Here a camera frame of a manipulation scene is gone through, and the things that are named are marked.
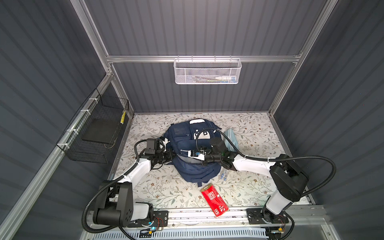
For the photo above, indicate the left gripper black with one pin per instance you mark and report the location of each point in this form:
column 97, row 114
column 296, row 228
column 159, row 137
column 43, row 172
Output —
column 168, row 156

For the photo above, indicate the navy blue student backpack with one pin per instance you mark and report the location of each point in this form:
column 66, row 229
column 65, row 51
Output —
column 184, row 138

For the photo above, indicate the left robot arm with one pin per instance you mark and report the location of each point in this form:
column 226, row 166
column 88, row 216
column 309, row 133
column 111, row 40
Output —
column 113, row 205

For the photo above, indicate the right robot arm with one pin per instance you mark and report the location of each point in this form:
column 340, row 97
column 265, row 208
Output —
column 289, row 178

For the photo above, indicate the clear pack of pens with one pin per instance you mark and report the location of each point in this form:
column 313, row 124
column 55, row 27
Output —
column 223, row 174

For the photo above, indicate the light teal pencil pouch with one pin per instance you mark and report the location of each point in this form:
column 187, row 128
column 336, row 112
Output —
column 231, row 135

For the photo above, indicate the floral table mat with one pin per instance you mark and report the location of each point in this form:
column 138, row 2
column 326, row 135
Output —
column 166, row 189

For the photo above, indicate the red paper box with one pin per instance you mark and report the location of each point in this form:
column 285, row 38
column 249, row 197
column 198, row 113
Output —
column 214, row 200

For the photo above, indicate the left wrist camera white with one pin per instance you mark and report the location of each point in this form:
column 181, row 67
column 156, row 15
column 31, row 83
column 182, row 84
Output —
column 155, row 146

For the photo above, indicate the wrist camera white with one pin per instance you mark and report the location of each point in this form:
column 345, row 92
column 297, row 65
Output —
column 155, row 146
column 198, row 154

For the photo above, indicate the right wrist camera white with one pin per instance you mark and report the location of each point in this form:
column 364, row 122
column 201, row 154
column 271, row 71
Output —
column 198, row 154

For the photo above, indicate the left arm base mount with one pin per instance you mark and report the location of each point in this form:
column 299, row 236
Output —
column 155, row 219

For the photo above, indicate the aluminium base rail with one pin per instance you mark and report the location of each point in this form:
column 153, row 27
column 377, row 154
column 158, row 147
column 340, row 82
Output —
column 303, row 214

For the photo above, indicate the black wire wall basket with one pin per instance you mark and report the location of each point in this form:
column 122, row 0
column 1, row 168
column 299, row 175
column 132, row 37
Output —
column 98, row 131

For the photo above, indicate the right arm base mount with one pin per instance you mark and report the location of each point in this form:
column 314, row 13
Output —
column 257, row 216

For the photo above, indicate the white wire mesh basket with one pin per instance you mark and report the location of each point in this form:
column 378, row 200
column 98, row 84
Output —
column 207, row 70

